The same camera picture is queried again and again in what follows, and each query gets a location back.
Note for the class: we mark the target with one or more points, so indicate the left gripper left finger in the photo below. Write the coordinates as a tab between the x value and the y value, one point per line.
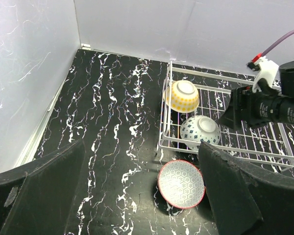
36	197

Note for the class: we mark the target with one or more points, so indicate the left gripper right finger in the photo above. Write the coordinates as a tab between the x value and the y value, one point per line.
246	199

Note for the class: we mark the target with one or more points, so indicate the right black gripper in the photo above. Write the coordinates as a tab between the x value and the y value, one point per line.
256	109

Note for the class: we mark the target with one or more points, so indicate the blue white patterned bowl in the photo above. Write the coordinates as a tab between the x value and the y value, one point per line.
200	128

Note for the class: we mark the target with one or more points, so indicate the yellow dotted sun bowl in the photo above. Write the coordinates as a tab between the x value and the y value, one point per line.
183	97

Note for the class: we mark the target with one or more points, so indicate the red rimmed patterned bowl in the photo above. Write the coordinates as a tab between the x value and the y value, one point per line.
181	184

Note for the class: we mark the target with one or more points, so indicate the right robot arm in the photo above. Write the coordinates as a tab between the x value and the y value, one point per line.
286	72

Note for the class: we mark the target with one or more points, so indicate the white wire dish rack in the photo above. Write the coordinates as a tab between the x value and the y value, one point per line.
272	144

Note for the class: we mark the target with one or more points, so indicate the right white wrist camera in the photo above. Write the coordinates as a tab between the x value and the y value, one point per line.
267	71

